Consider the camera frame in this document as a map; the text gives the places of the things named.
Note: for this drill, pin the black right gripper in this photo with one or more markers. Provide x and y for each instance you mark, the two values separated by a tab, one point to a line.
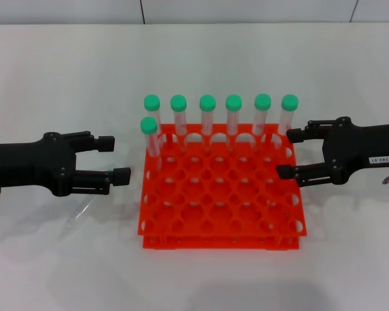
360	149

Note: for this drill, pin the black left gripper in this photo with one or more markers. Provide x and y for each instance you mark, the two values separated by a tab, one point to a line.
26	165

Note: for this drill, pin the orange plastic test tube rack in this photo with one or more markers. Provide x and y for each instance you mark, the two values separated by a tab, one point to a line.
181	189

